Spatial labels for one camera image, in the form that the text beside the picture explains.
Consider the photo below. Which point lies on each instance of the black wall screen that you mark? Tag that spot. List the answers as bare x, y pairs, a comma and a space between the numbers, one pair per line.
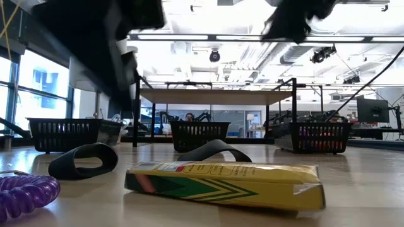
113, 113

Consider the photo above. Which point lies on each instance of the black computer monitor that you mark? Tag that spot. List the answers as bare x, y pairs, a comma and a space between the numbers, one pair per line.
372, 110

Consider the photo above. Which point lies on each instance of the white shade table lamp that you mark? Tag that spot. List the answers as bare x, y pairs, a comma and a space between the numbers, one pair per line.
79, 79

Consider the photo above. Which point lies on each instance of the black ceiling camera rig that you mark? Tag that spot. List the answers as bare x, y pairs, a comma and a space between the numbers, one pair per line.
322, 54
352, 79

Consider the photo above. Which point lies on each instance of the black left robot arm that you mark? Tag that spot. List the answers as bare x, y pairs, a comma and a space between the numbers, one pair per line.
79, 31

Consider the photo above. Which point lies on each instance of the black round overhead camera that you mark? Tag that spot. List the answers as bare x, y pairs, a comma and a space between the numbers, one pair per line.
214, 56

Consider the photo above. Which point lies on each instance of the yellow crayon box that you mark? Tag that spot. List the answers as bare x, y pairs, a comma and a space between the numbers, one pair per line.
252, 195

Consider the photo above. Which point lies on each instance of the purple spiral coil wristband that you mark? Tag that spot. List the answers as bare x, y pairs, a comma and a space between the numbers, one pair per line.
31, 192

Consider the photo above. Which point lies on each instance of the small white background lamp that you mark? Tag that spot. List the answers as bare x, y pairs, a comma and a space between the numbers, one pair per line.
251, 116

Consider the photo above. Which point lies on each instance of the black slatted plastic basket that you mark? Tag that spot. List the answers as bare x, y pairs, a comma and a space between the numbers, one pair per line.
72, 120
199, 123
315, 124

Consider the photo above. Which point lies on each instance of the person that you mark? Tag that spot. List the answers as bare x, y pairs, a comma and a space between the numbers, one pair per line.
189, 117

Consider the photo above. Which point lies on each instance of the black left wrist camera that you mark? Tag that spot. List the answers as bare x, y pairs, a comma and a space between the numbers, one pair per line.
145, 12

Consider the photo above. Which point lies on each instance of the wooden shelf black metal legs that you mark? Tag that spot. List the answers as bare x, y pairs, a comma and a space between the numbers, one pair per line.
214, 96

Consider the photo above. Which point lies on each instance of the black wide rubber band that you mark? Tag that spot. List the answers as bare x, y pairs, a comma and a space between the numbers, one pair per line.
63, 170
214, 145

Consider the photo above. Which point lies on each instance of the dark background desk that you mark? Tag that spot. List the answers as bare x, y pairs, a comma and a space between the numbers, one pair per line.
378, 130

